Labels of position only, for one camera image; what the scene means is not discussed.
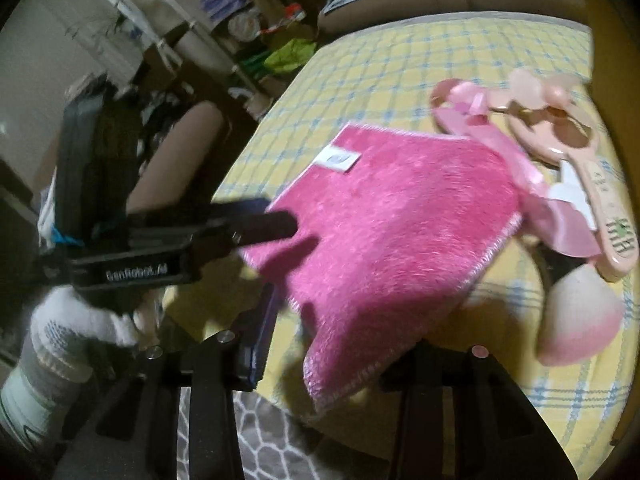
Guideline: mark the round metal tin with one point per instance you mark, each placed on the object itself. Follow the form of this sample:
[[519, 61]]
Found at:
[[245, 25]]

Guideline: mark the pink handheld fan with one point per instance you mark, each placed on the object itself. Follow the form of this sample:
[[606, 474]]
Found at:
[[615, 230]]

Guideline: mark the green bag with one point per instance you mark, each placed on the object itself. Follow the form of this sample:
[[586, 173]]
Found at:
[[287, 55]]

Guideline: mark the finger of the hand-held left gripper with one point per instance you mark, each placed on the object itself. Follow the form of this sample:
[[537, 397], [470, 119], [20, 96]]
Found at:
[[247, 206], [272, 226]]

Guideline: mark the yellow plaid blanket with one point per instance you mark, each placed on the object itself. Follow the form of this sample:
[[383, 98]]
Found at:
[[400, 75]]

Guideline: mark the person's leg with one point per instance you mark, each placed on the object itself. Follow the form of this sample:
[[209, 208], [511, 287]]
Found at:
[[175, 160]]

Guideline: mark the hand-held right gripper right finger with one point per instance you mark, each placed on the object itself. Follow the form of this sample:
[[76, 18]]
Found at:
[[475, 380]]

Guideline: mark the person's left forearm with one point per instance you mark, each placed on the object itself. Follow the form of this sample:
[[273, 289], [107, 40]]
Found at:
[[35, 395]]

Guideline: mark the white pipe rack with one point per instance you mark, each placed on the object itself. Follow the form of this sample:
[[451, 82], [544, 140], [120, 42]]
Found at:
[[135, 10]]

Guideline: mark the pink makeup sponge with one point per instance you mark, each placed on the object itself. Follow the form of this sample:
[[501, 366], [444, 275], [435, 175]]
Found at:
[[580, 320]]

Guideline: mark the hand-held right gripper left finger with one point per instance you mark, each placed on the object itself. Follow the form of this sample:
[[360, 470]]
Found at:
[[260, 340]]

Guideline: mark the pink fluffy towel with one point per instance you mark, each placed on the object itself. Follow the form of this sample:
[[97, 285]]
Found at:
[[400, 240]]

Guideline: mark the person's left hand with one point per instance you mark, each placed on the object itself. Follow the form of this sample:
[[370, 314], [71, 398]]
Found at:
[[80, 320]]

